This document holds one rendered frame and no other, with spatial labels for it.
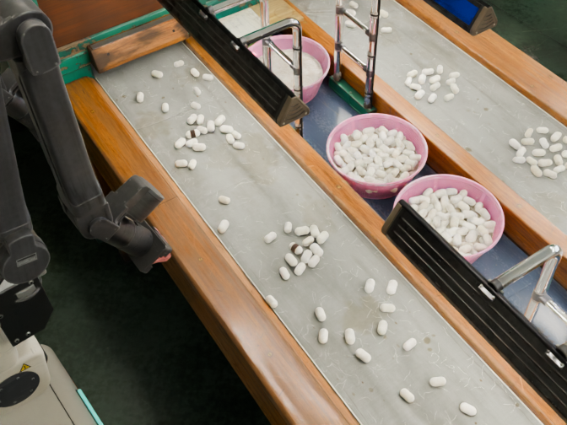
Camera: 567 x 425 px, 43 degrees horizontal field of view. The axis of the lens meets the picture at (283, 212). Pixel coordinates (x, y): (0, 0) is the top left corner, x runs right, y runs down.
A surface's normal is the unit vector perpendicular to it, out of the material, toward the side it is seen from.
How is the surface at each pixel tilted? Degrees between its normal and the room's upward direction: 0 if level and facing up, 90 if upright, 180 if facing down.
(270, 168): 0
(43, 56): 91
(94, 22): 90
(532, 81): 0
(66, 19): 90
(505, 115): 0
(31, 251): 91
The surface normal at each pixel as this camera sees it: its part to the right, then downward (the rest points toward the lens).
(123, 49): 0.49, 0.33
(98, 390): -0.03, -0.65
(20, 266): 0.61, 0.60
